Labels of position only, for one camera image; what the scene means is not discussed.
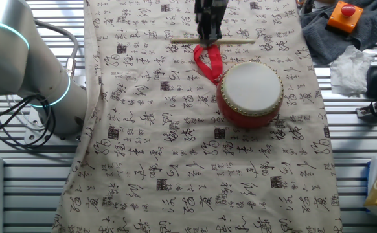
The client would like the beige calligraphy print cloth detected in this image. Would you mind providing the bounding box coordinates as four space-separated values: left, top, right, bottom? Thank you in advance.
51 0 343 233

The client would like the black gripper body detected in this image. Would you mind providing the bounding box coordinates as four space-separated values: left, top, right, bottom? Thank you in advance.
194 0 230 33

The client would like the light wooden drumstick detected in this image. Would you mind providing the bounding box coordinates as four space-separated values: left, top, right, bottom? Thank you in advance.
170 37 257 45

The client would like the red ribbon strap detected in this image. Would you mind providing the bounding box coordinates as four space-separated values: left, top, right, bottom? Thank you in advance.
193 43 224 87

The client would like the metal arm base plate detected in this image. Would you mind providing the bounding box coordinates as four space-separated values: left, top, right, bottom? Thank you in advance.
23 119 82 145

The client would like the black round object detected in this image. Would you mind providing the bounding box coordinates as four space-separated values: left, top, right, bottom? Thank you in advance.
365 65 377 100

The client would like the red drum with white head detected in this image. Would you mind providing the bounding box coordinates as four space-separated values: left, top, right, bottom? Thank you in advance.
215 61 285 129

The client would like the dark grey towel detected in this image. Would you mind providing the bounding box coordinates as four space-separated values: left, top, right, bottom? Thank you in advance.
299 0 377 66

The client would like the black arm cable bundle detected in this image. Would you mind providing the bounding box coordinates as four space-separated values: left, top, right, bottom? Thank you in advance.
0 93 57 150

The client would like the grey arm cable with connector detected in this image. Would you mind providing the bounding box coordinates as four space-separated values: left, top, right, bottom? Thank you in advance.
32 19 80 78

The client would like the crumpled white tissue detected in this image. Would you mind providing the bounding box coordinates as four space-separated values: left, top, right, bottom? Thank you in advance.
329 44 376 98

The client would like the orange emergency stop box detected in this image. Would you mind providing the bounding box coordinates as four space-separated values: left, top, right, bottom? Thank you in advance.
326 0 364 35

